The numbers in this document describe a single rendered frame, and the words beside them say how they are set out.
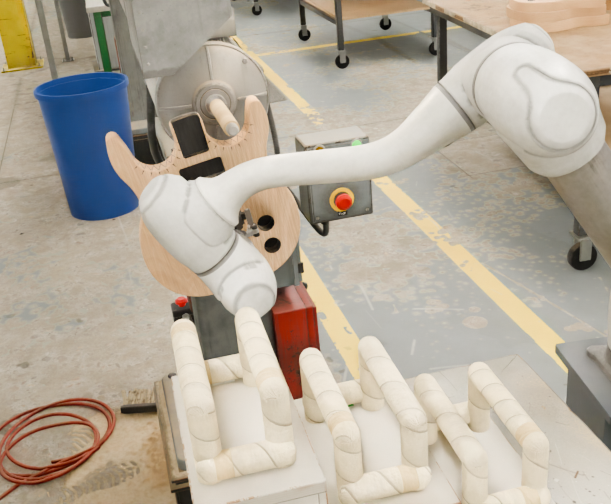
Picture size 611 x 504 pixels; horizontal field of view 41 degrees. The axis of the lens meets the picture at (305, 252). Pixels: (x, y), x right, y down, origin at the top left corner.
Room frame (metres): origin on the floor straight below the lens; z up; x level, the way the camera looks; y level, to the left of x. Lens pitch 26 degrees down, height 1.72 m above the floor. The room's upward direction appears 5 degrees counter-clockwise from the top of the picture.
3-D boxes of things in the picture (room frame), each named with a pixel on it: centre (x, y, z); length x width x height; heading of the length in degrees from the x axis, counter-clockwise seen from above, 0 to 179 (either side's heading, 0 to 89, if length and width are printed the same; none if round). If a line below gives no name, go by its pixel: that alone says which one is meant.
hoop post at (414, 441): (0.79, -0.11, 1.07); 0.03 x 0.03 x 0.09
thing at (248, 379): (0.92, 0.08, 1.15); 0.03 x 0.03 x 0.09
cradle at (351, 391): (0.95, -0.03, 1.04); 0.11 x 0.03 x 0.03; 103
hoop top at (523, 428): (0.90, -0.25, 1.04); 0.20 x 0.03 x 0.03; 11
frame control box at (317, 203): (1.95, -0.05, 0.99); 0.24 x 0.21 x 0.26; 13
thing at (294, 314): (2.08, 0.06, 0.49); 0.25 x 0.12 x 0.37; 13
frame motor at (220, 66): (1.98, 0.20, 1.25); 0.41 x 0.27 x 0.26; 13
